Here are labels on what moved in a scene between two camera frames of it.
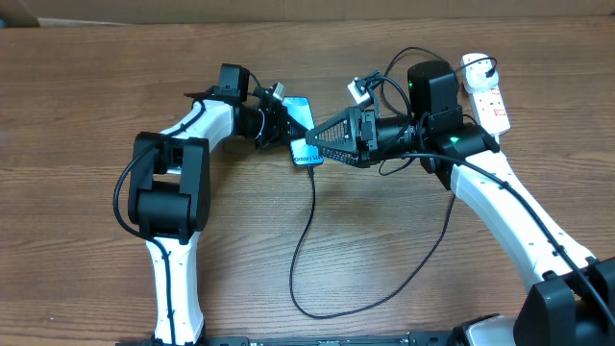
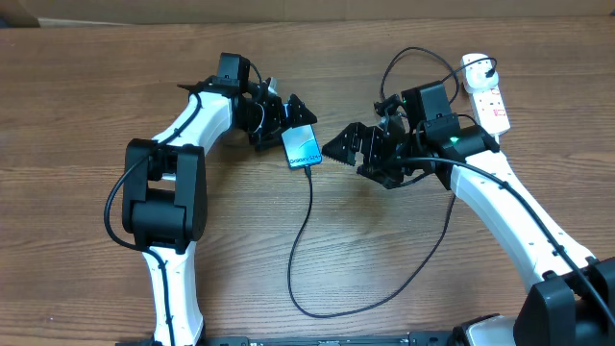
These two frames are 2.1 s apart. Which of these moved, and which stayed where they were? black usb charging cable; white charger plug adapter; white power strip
Moved: black usb charging cable
Stayed: white charger plug adapter; white power strip
